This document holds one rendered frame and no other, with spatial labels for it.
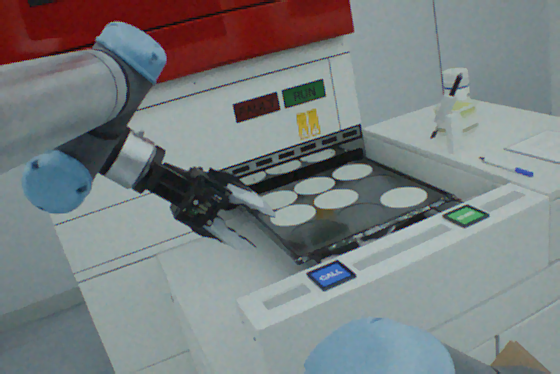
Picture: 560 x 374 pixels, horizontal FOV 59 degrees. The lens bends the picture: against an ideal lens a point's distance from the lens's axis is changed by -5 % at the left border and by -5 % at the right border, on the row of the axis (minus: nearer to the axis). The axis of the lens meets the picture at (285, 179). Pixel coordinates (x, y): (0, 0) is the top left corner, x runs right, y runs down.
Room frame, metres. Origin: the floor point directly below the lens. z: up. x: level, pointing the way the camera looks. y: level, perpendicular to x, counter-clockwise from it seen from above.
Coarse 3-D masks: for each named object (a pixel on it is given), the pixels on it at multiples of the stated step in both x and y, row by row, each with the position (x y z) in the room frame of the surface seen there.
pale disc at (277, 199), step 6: (276, 192) 1.18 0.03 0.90; (282, 192) 1.17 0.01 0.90; (288, 192) 1.17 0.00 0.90; (294, 192) 1.15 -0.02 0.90; (264, 198) 1.16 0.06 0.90; (270, 198) 1.15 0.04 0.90; (276, 198) 1.15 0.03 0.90; (282, 198) 1.14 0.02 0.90; (288, 198) 1.13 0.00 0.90; (294, 198) 1.12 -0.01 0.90; (270, 204) 1.12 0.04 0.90; (276, 204) 1.11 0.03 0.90; (282, 204) 1.10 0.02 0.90
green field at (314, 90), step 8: (296, 88) 1.29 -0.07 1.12; (304, 88) 1.30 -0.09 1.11; (312, 88) 1.31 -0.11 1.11; (320, 88) 1.31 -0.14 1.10; (288, 96) 1.28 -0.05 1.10; (296, 96) 1.29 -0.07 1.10; (304, 96) 1.30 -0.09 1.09; (312, 96) 1.30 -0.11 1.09; (320, 96) 1.31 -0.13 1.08; (288, 104) 1.28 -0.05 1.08
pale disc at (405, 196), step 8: (392, 192) 1.04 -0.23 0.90; (400, 192) 1.04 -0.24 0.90; (408, 192) 1.03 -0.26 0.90; (416, 192) 1.02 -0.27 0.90; (424, 192) 1.01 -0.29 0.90; (384, 200) 1.01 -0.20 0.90; (392, 200) 1.01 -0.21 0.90; (400, 200) 1.00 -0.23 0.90; (408, 200) 0.99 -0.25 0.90; (416, 200) 0.98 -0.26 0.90
